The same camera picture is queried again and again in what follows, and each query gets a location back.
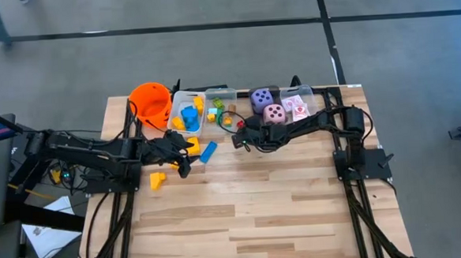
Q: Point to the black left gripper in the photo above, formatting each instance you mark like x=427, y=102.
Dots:
x=162, y=150

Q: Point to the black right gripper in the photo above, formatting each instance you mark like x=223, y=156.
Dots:
x=272, y=136

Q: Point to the tan round studded block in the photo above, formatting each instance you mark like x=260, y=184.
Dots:
x=232, y=108

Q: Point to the small green patterned block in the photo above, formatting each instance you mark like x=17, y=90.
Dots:
x=219, y=117

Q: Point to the pink foam die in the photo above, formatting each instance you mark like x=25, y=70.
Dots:
x=274, y=115

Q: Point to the small yellow building block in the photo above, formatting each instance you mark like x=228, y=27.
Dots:
x=211, y=117
x=227, y=121

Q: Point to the purple foam die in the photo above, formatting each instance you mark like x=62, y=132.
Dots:
x=260, y=99

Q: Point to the lime green building block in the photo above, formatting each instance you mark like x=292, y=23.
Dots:
x=218, y=103

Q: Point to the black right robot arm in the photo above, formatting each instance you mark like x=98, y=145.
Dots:
x=352, y=118

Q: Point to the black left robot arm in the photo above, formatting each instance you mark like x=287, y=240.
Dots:
x=77, y=150

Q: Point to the clear plastic bin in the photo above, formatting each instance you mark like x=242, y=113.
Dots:
x=228, y=95
x=309, y=95

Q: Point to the smoky grey plastic bin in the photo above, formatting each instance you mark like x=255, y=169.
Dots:
x=278, y=95

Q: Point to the white plastic bin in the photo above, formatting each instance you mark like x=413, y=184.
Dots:
x=176, y=104

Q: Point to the orange plastic bucket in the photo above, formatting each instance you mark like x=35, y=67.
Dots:
x=150, y=109

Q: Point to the yellow connector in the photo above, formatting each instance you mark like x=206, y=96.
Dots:
x=56, y=177

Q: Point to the black side desk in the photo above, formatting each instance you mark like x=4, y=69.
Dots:
x=41, y=218

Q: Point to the white paper sheet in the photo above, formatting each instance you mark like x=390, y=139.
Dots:
x=50, y=241

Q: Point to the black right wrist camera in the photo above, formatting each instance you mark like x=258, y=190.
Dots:
x=252, y=123

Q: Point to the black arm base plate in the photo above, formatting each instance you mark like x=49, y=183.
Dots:
x=374, y=165
x=99, y=185

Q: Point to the black aluminium table frame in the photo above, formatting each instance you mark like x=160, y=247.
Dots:
x=355, y=217

